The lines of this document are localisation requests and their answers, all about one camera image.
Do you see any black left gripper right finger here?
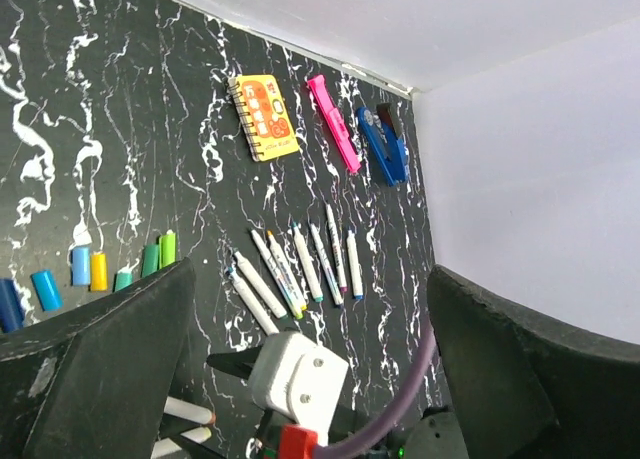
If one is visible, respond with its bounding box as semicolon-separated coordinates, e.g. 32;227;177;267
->
427;266;639;458

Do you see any tan cap marker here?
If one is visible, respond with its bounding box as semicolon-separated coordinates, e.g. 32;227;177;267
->
164;396;216;425

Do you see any teal pen cap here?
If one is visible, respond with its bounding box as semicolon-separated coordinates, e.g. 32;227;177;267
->
114;271;133;292

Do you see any dark green pen cap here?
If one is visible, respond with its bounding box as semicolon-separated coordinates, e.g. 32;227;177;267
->
141;244;159;278

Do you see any yellow cap marker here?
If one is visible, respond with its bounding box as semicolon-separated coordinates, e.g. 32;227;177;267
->
266;230;307;312

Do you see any pale blue pen cap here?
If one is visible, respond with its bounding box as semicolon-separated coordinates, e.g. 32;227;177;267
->
71;246;91;286

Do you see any dark blue pen cap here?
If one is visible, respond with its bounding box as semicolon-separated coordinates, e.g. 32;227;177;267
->
0;278;24;333

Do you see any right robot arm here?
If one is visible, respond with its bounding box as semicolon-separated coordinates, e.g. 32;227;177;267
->
405;266;639;458

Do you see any dark green cap marker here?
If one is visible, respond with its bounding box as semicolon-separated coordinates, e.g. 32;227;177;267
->
233;251;287;319

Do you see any dark blue cap marker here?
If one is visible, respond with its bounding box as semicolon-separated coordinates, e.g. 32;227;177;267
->
346;229;364;301

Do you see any salmon cap marker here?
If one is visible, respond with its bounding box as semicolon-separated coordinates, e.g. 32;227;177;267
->
151;427;215;459

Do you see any teal cap marker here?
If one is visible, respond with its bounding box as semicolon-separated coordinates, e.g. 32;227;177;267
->
292;222;324;303

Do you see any blue stapler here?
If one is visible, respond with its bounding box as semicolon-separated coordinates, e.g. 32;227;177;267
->
356;103;409;186

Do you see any purple cap marker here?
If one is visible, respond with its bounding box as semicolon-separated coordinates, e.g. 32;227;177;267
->
325;203;347;293

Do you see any light blue cap marker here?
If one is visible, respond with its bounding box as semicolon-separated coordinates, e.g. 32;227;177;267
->
309;222;344;308

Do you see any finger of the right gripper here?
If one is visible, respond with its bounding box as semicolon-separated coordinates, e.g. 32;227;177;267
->
206;346;262;380

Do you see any yellow pen cap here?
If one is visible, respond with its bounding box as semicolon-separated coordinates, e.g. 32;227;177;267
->
90;252;108;292

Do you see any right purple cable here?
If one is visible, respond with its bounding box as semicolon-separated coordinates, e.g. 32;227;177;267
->
312;323;437;459

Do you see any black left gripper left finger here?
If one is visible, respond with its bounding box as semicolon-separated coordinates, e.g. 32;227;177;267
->
1;258;196;458

